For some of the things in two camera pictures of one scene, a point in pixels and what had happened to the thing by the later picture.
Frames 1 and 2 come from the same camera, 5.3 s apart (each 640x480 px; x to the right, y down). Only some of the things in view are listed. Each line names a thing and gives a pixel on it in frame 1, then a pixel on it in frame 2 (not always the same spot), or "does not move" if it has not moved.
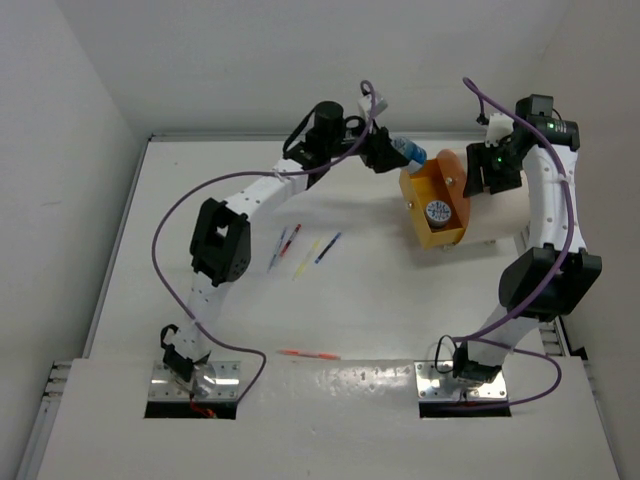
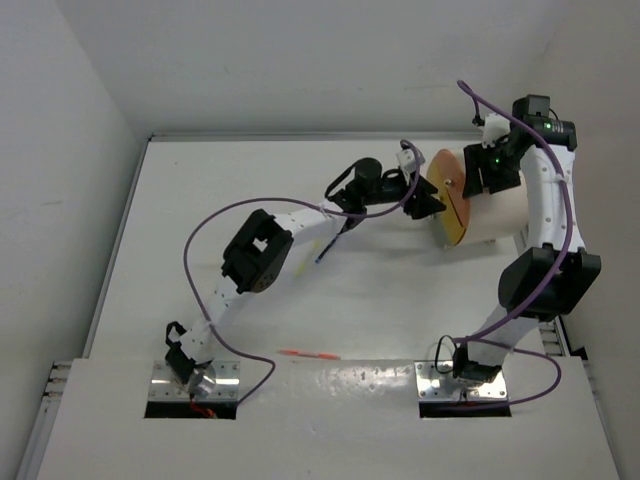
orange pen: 318,355 does not move
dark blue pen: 327,247 does not move
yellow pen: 306,259 does not move
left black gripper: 379,153 → 421,202
